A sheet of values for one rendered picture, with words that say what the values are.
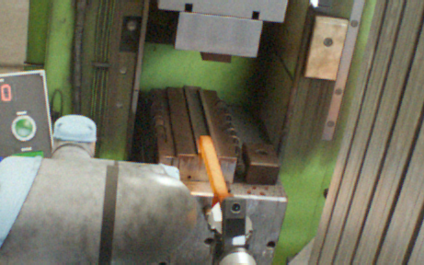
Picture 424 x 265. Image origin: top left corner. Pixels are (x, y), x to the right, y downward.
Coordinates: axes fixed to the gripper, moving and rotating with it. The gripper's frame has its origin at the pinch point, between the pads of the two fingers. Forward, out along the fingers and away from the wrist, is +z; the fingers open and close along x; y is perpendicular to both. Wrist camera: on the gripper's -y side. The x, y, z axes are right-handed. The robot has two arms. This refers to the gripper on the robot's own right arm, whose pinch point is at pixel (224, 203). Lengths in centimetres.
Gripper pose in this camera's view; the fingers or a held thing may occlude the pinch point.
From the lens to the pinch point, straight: 158.4
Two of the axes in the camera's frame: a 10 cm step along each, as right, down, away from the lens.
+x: 9.9, 0.6, 1.2
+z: -0.8, -4.5, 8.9
